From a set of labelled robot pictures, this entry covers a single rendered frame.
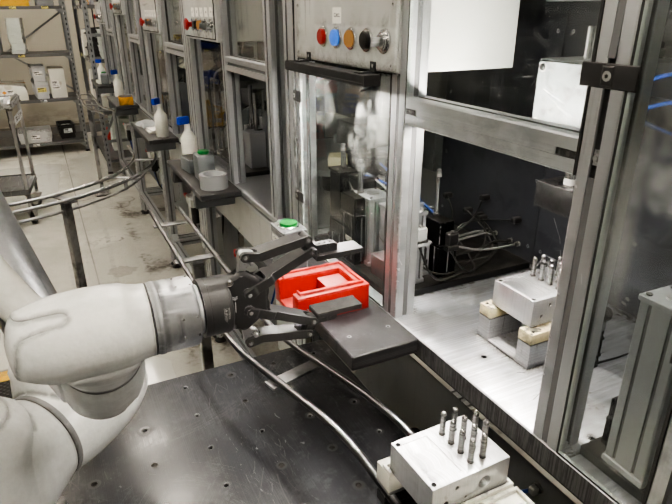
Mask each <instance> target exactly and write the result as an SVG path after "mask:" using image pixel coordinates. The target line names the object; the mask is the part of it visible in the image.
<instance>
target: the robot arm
mask: <svg viewBox="0 0 672 504"><path fill-rule="evenodd" d="M287 252H289V253H287ZM362 252H363V247H362V246H361V245H359V244H358V243H356V242H355V241H353V240H352V241H347V242H341V243H336V242H335V241H333V240H331V239H328V240H323V241H317V242H313V239H312V237H311V236H310V235H308V234H307V233H306V232H305V231H303V230H300V231H298V232H295V233H292V234H289V235H286V236H283V237H280V238H278V239H275V240H272V241H269V242H266V243H263V244H260V245H258V246H255V247H239V248H237V249H236V250H235V254H236V255H237V257H238V258H237V267H236V269H234V270H233V271H231V272H230V273H228V274H219V275H213V276H208V277H203V278H198V279H193V281H192V282H191V280H190V278H189V277H188V276H185V275H184V276H178V277H173V278H168V279H162V280H157V281H148V282H146V283H139V284H121V283H112V284H102V285H95V286H89V287H83V288H78V289H74V290H69V291H65V292H61V293H57V292H56V290H55V288H54V286H53V284H52V283H51V281H50V279H49V277H48V275H47V273H46V272H45V270H44V268H43V266H42V264H41V263H40V261H39V259H38V257H37V255H36V254H35V252H34V250H33V248H32V246H31V245H30V243H29V241H28V239H27V237H26V235H25V234H24V232H23V230H22V228H21V226H20V225H19V223H18V221H17V219H16V217H15V216H14V214H13V212H12V210H11V208H10V206H9V205H8V203H7V201H6V199H5V197H4V196H3V194H2V192H1V190H0V329H1V331H2V332H3V334H4V349H5V354H6V357H7V360H8V363H9V367H8V372H7V374H8V376H9V379H10V385H11V392H12V399H11V398H6V397H1V396H0V504H68V503H67V499H66V498H65V497H64V496H60V495H61V494H62V492H63V490H64V489H65V487H66V485H67V484H68V482H69V481H70V479H71V477H72V476H73V474H74V473H75V472H76V471H77V470H79V469H80V468H81V467H82V466H83V465H85V464H86V463H88V462H89V461H90V460H91V459H93V458H94V457H95V456H96V455H97V454H98V453H100V452H101V451H102V450H103V449H104V448H105V447H106V446H107V445H108V444H109V443H110V442H111V441H112V440H113V439H114V438H115V437H116V436H117V435H118V434H119V433H120V432H121V431H122V430H123V429H124V428H125V426H126V425H127V424H128V423H129V422H130V420H131V419H132V418H133V416H134V415H135V413H136V412H137V410H138V408H139V407H140V405H141V403H142V400H143V398H144V396H145V393H146V390H147V386H148V374H147V370H146V363H145V359H148V358H150V357H153V356H156V355H160V354H161V355H163V354H167V353H168V352H172V351H176V350H181V349H185V348H189V347H193V346H197V345H199V344H200V343H201V341H202V337H203V336H204V337H205V338H207V337H211V336H215V335H219V334H223V333H228V332H230V331H232V330H233V329H239V330H242V335H241V338H242V339H243V341H244V342H245V344H246V345H247V347H249V348H251V347H254V346H256V345H259V344H261V343H263V342H274V341H285V340H296V339H307V338H312V337H313V336H314V332H313V330H314V327H315V325H317V323H320V322H324V321H328V320H332V319H335V318H336V317H337V314H340V313H344V312H348V311H352V310H356V309H360V308H362V303H361V302H360V301H358V300H357V299H356V298H355V297H354V296H353V295H351V296H346V297H342V298H338V299H333V300H329V301H325V302H320V303H316V304H312V305H309V310H310V311H311V312H310V311H309V310H308V309H307V310H308V311H306V310H301V309H295V308H290V307H285V306H279V305H274V304H270V302H269V299H268V294H269V287H270V286H272V285H274V284H275V281H276V280H278V279H279V278H281V277H282V276H284V275H285V274H287V273H289V272H290V271H292V270H293V269H295V268H296V267H298V266H300V265H301V264H303V263H304V262H306V261H307V260H309V259H311V258H312V257H313V258H314V259H315V260H316V261H322V260H327V259H332V258H338V257H343V256H348V255H353V254H358V253H362ZM284 253H287V254H285V255H284V256H282V257H281V258H279V259H278V260H276V261H274V262H273V263H271V264H270V265H268V266H266V267H261V268H260V269H258V270H256V271H255V272H253V273H251V272H249V271H247V270H246V269H247V268H248V267H250V266H254V263H255V262H261V261H265V260H267V259H270V258H273V257H276V256H279V255H281V254H284ZM263 278H265V279H263ZM259 318H260V319H266V320H272V321H273V320H280V321H286V322H292V323H297V324H284V325H271V326H260V327H254V326H252V325H253V324H254V323H255V322H256V321H257V320H258V319H259Z"/></svg>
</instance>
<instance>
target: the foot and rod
mask: <svg viewBox="0 0 672 504"><path fill-rule="evenodd" d="M575 179H576V175H572V174H569V173H566V172H565V176H560V177H554V178H548V179H542V180H537V184H536V191H535V198H534V205H535V206H537V207H540V208H542V209H545V210H548V211H550V212H553V213H555V214H558V215H561V216H563V217H566V218H568V219H569V216H570V211H571V207H572V199H573V191H574V185H575Z"/></svg>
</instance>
